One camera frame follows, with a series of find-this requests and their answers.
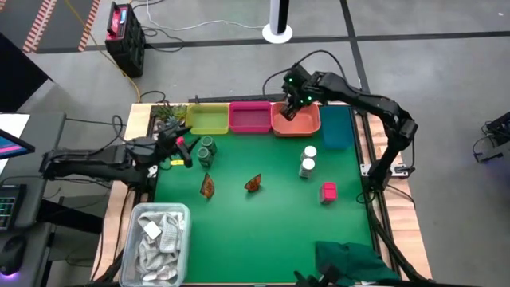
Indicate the computer monitor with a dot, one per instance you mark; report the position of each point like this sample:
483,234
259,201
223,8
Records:
14,145

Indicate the black partition panel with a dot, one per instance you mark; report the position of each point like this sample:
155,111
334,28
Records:
16,79

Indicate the orange plastic bin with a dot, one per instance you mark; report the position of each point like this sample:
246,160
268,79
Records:
307,123

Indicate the pink plastic bin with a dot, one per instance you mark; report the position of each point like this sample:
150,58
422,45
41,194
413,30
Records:
250,119

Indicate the taco mix seasoning packet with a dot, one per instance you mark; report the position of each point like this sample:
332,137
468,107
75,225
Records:
253,183
207,186

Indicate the red-lid spice container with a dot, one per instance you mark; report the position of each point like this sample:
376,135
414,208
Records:
328,192

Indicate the black and red crate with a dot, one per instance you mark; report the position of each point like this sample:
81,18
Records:
127,44

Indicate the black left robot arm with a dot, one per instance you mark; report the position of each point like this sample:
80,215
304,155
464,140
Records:
91,159

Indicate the grey crumpled towel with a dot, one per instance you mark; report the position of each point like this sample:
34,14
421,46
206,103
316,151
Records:
153,255

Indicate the backlit black keyboard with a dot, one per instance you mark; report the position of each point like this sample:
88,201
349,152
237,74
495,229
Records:
10,207

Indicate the blue plastic bin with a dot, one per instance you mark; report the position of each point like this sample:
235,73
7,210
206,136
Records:
336,127

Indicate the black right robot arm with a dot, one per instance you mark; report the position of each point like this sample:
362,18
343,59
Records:
370,99

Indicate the white-lid spice jar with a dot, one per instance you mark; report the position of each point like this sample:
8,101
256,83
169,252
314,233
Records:
307,166
309,152

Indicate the black computer mouse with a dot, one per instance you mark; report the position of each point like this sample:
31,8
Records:
12,253

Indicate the dark green cloth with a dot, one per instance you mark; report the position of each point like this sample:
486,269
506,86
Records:
350,261

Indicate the green table mat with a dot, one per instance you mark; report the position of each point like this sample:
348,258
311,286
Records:
259,231

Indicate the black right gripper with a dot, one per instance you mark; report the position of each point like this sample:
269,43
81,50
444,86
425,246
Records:
299,85

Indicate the clear plastic storage bin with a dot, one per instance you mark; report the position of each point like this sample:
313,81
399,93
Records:
127,247

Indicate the white tower fan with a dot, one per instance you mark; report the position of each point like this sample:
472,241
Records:
277,24

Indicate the grey desk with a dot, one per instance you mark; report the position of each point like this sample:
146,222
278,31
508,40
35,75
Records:
45,131

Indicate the yellow-green plastic bin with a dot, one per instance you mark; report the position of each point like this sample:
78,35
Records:
207,119

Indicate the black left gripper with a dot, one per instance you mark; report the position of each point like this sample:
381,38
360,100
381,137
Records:
167,147

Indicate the black power strip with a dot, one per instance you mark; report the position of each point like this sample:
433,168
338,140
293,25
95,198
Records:
239,98

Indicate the yellow tag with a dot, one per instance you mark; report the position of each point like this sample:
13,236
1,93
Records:
177,162

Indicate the white square tag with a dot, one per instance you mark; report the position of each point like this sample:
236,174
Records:
152,230

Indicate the white paper sheet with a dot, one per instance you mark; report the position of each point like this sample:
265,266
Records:
12,123

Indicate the small succulent plant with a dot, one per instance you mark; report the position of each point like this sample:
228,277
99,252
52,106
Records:
171,113

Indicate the green-lid spice jar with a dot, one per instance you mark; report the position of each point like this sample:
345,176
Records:
204,156
208,144

